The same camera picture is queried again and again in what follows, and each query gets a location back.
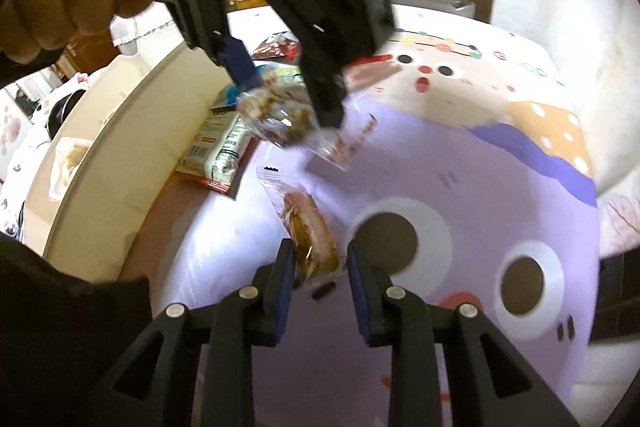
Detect red wrapped candy packet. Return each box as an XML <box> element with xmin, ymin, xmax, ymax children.
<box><xmin>250</xmin><ymin>32</ymin><xmax>303</xmax><ymax>60</ymax></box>

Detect yellow green label snack packet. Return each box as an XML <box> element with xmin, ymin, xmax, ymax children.
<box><xmin>257</xmin><ymin>64</ymin><xmax>306</xmax><ymax>85</ymax></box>

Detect red white barcode snack packet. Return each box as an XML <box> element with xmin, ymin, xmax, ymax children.
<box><xmin>172</xmin><ymin>109</ymin><xmax>253</xmax><ymax>200</ymax></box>

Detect clear packet brown bread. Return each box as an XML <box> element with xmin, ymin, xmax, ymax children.
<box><xmin>256</xmin><ymin>166</ymin><xmax>348</xmax><ymax>284</ymax></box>

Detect white floral bedsheet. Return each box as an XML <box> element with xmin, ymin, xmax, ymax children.
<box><xmin>0</xmin><ymin>72</ymin><xmax>56</xmax><ymax>238</ymax></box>

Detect clear packet dark rice crackers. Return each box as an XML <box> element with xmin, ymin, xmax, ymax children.
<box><xmin>235</xmin><ymin>82</ymin><xmax>351</xmax><ymax>172</ymax></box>

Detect blue white snack packet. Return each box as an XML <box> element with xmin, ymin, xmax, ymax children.
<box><xmin>210</xmin><ymin>84</ymin><xmax>242</xmax><ymax>115</ymax></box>

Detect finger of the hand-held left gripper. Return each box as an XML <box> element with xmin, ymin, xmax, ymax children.
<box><xmin>250</xmin><ymin>0</ymin><xmax>396</xmax><ymax>128</ymax></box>
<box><xmin>167</xmin><ymin>0</ymin><xmax>263</xmax><ymax>90</ymax></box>

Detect clear packet pale crumbly snack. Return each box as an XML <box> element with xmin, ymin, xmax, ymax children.
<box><xmin>50</xmin><ymin>136</ymin><xmax>92</xmax><ymax>202</ymax></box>

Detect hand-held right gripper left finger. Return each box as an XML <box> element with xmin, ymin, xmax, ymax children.
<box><xmin>85</xmin><ymin>239</ymin><xmax>296</xmax><ymax>427</ymax></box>

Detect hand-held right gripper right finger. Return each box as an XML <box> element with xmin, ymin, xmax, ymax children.
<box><xmin>346</xmin><ymin>241</ymin><xmax>583</xmax><ymax>427</ymax></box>

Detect purple printed blanket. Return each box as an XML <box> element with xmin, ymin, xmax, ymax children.
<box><xmin>120</xmin><ymin>4</ymin><xmax>601</xmax><ymax>427</ymax></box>

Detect white plastic tray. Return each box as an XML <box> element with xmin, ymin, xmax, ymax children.
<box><xmin>22</xmin><ymin>34</ymin><xmax>236</xmax><ymax>283</ymax></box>

